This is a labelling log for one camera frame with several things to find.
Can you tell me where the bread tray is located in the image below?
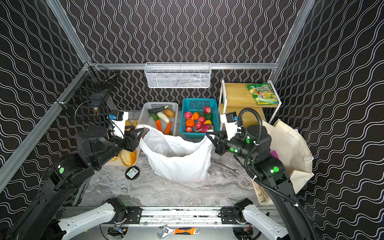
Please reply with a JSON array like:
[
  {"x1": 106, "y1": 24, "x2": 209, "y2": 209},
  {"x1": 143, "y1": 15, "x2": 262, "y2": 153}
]
[{"x1": 105, "y1": 120, "x2": 141, "y2": 167}]

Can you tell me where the white wire wall basket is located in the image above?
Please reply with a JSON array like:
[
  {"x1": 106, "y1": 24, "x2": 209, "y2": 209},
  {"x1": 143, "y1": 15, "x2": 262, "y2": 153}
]
[{"x1": 145, "y1": 62, "x2": 212, "y2": 89}]

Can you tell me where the small tangerine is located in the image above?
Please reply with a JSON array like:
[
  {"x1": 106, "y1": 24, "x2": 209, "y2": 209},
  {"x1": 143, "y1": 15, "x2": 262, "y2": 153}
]
[{"x1": 193, "y1": 112, "x2": 200, "y2": 120}]

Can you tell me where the brown potato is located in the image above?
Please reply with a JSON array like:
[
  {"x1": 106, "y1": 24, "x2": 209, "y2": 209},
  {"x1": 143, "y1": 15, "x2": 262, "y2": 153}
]
[{"x1": 164, "y1": 109, "x2": 175, "y2": 118}]

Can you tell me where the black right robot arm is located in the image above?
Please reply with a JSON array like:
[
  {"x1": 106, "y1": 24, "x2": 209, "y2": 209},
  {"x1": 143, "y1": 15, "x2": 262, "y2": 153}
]
[{"x1": 206, "y1": 108, "x2": 318, "y2": 240}]

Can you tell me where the white plastic vegetable basket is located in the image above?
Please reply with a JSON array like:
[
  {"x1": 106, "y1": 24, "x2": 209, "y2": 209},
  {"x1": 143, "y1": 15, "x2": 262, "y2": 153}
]
[{"x1": 138, "y1": 102, "x2": 179, "y2": 136}]

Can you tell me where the teal plastic fruit basket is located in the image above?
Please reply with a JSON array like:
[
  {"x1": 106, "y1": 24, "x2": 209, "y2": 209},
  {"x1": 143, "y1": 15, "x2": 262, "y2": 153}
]
[{"x1": 180, "y1": 98, "x2": 220, "y2": 139}]

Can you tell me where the pink dragon fruit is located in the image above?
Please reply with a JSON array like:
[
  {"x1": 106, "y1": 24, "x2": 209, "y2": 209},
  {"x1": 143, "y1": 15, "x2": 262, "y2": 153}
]
[{"x1": 196, "y1": 124, "x2": 214, "y2": 133}]

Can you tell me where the black wire wall basket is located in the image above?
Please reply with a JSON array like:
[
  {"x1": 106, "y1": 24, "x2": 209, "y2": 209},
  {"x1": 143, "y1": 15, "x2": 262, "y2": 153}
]
[{"x1": 61, "y1": 66, "x2": 118, "y2": 125}]

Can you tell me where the white radish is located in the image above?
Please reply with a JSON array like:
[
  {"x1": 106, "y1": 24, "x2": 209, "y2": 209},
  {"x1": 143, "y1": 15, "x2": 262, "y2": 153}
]
[{"x1": 157, "y1": 112, "x2": 170, "y2": 124}]

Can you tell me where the green yellow snack bag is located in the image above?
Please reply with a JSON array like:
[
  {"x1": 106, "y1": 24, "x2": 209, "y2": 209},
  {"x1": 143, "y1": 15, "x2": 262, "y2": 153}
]
[{"x1": 247, "y1": 83, "x2": 279, "y2": 106}]

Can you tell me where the red apple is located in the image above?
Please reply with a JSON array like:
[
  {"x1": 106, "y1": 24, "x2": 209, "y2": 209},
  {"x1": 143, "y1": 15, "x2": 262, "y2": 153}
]
[{"x1": 184, "y1": 111, "x2": 194, "y2": 120}]

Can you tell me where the dark green cucumber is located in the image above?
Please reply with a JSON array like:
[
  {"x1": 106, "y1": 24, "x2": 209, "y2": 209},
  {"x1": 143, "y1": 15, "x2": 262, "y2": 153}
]
[{"x1": 148, "y1": 106, "x2": 169, "y2": 115}]

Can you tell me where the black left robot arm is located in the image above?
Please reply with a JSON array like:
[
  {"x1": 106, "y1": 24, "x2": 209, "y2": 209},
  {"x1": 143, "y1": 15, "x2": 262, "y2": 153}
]
[{"x1": 3, "y1": 125, "x2": 144, "y2": 240}]

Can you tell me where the white two-tier shelf rack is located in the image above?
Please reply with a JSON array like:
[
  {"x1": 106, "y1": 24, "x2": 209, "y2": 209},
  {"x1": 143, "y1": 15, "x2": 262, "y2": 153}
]
[{"x1": 218, "y1": 80, "x2": 282, "y2": 124}]

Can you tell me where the orange fruit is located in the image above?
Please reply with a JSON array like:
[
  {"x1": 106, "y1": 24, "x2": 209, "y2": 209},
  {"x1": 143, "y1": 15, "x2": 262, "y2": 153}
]
[{"x1": 186, "y1": 119, "x2": 195, "y2": 128}]

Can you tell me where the round black label disc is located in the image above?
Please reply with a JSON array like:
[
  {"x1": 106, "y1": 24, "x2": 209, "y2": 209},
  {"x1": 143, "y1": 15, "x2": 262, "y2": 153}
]
[{"x1": 125, "y1": 166, "x2": 140, "y2": 181}]

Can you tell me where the white plastic grocery bag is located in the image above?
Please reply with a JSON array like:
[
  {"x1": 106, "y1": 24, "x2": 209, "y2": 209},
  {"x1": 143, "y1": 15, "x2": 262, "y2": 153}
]
[{"x1": 138, "y1": 124, "x2": 214, "y2": 183}]

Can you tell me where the green avocado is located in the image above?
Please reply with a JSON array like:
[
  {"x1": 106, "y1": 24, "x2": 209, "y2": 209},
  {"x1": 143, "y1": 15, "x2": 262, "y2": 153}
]
[{"x1": 204, "y1": 113, "x2": 213, "y2": 121}]

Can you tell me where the oval bread loaf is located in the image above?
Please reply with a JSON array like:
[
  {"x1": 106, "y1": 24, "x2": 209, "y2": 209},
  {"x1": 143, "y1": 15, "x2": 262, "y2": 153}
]
[{"x1": 119, "y1": 150, "x2": 137, "y2": 167}]

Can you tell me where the cream canvas tote bag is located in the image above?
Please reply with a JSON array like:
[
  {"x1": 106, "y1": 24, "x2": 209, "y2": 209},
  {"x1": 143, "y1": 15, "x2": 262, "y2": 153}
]
[{"x1": 263, "y1": 120, "x2": 314, "y2": 194}]

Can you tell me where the orange carrot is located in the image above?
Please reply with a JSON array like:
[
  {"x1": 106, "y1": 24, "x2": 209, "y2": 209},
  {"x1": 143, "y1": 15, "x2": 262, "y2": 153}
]
[
  {"x1": 156, "y1": 120, "x2": 162, "y2": 132},
  {"x1": 164, "y1": 122, "x2": 172, "y2": 135}
]

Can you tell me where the adjustable wrench orange handle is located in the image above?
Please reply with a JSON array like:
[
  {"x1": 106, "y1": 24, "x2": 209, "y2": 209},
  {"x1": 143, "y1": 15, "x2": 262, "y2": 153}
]
[{"x1": 157, "y1": 225, "x2": 200, "y2": 239}]

